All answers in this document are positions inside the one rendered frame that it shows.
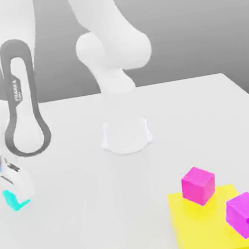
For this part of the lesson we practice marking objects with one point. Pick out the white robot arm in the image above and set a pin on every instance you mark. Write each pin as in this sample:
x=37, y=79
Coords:
x=113, y=55

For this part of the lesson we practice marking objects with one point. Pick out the large yellow box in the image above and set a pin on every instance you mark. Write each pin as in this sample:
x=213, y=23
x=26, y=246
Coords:
x=201, y=228

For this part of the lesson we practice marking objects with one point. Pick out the small magenta cube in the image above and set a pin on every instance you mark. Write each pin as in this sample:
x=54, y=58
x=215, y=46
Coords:
x=197, y=186

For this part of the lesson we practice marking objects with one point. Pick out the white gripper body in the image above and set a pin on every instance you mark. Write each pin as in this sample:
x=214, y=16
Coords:
x=22, y=183

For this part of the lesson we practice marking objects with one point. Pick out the small cyan cube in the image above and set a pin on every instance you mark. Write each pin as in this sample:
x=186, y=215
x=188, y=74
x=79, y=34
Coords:
x=12, y=203

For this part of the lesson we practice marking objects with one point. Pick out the small violet cube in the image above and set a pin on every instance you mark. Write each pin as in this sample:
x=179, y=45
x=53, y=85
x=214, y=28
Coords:
x=243, y=212

